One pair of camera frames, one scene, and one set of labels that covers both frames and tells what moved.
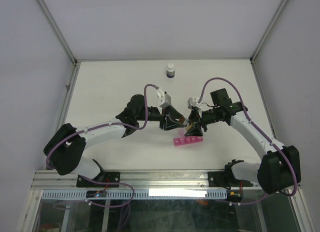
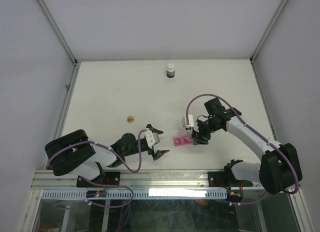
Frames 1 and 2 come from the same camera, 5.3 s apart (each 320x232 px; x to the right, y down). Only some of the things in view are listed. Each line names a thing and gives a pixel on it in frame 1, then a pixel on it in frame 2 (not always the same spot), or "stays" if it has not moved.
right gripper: (196, 115) → (197, 134)
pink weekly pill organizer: (184, 140) stays
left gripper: (169, 124) → (157, 153)
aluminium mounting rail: (48, 180) stays
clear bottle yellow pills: (188, 123) → (185, 133)
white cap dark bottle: (170, 71) stays
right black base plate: (219, 179) stays
